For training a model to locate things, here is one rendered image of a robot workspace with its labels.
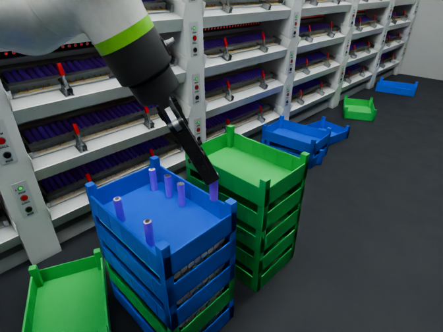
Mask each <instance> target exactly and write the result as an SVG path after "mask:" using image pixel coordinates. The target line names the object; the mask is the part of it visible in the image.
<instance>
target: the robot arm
mask: <svg viewBox="0 0 443 332"><path fill-rule="evenodd" d="M82 33H84V34H86V35H87V37H88V38H89V40H90V41H91V42H92V44H93V45H94V47H95V48H96V49H97V51H98V53H99V54H100V55H101V57H102V59H103V60H104V61H105V63H106V65H107V66H108V67H109V69H110V70H111V73H109V75H108V77H109V78H113V77H114V78H116V79H117V81H118V82H119V83H120V85H121V86H122V87H129V89H130V90H131V92H132V93H133V95H134V96H135V98H136V99H137V101H138V102H139V104H141V105H142V106H151V105H158V106H157V107H156V109H157V111H158V115H159V117H160V118H161V120H162V121H164V122H165V123H166V125H167V127H168V129H169V130H170V131H171V132H172V133H173V134H174V135H175V137H176V139H177V140H178V142H179V143H180V145H181V146H182V148H183V149H184V151H185V152H186V154H187V155H188V157H189V159H187V160H188V162H189V163H192V164H193V165H194V167H195V168H196V170H197V171H198V173H199V175H200V176H201V177H202V180H203V181H204V182H205V184H206V186H208V185H209V184H212V183H213V182H215V181H217V180H218V179H220V178H219V176H218V174H217V173H216V170H215V169H214V167H213V165H212V163H211V162H210V160H209V159H208V156H207V155H206V153H205V151H204V150H203V148H202V146H201V145H202V142H201V140H199V141H196V137H195V136H194V135H193V133H192V132H191V130H190V128H189V126H188V121H187V119H186V118H185V115H184V113H183V112H182V108H181V106H180V104H179V102H178V100H177V98H176V97H171V94H172V93H174V92H175V91H176V90H177V88H178V87H179V81H178V79H177V77H176V75H175V73H174V72H173V70H172V68H171V66H170V65H169V62H170V60H171V54H170V53H171V52H170V51H169V47H170V46H172V45H173V44H175V43H176V42H175V40H174V39H173V38H171V39H168V40H165V41H164V39H162V37H161V36H160V35H159V33H158V31H157V30H156V27H155V26H154V24H153V22H152V20H151V18H150V17H149V15H148V13H147V11H146V9H145V7H144V5H143V3H142V0H0V48H1V49H6V50H9V51H14V52H16V53H21V54H23V55H30V56H40V55H46V54H48V53H51V52H53V51H55V50H56V49H57V48H59V47H60V46H62V45H63V44H64V43H66V42H68V41H69V40H71V39H73V38H74V37H76V36H78V35H80V34H82Z"/></svg>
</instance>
